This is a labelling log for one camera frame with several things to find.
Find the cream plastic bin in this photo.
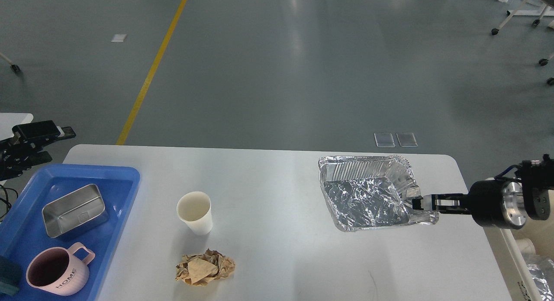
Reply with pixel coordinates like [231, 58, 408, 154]
[484, 190, 554, 301]

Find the white side table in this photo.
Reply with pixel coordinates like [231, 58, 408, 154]
[0, 112, 34, 140]

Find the pink ribbed mug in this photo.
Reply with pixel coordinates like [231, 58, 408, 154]
[26, 242, 96, 296]

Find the clear floor plate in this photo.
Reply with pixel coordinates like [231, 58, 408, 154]
[374, 133, 396, 148]
[396, 133, 418, 147]

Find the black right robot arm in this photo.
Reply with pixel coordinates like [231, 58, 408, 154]
[411, 154, 554, 230]

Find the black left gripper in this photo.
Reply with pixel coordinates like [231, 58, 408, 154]
[0, 121, 77, 181]

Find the white paper cup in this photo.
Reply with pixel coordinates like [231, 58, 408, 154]
[176, 192, 213, 236]

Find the white cup in bin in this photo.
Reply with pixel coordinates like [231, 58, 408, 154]
[515, 238, 536, 255]

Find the clear floor plate right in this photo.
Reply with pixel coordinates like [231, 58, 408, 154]
[396, 133, 418, 147]

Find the clear floor plate left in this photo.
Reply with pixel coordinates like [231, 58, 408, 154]
[374, 133, 396, 148]

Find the white wheeled frame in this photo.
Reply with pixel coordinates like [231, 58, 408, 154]
[492, 0, 554, 85]

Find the teal sponge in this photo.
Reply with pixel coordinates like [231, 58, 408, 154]
[0, 256, 22, 296]

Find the brown paper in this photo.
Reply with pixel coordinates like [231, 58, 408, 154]
[175, 249, 236, 287]

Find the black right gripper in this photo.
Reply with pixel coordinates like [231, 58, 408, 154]
[411, 179, 528, 230]

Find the crumpled foil in bin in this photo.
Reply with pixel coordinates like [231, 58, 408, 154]
[523, 254, 554, 301]

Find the stainless steel rectangular container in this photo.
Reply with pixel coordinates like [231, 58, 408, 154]
[42, 183, 110, 240]

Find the blue plastic tray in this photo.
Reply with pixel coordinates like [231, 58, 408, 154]
[0, 164, 140, 301]

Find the aluminium foil tray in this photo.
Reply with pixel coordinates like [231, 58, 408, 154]
[318, 155, 439, 232]

